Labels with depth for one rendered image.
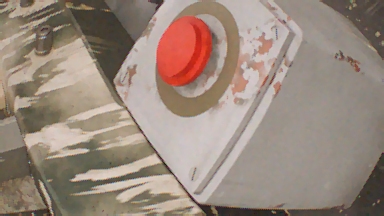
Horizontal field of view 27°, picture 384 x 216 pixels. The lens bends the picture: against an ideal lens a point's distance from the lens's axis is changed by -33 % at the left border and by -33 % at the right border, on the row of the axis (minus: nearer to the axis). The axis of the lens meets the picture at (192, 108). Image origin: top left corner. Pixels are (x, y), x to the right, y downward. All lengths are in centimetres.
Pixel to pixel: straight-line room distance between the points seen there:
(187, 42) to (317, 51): 8
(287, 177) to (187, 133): 7
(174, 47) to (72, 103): 29
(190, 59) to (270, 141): 6
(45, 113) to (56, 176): 9
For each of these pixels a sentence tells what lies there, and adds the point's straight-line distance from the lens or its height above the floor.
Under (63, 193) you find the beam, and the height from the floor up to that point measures 89.
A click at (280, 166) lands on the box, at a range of 59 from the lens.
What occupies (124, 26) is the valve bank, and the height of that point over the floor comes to 74.
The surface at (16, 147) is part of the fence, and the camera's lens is 83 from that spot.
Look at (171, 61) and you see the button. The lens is 59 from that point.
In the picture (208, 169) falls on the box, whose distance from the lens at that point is 57.
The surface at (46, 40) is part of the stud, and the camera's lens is 92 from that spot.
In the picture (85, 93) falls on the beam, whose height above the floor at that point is 83.
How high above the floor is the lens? 130
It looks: 38 degrees down
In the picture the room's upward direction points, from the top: 76 degrees counter-clockwise
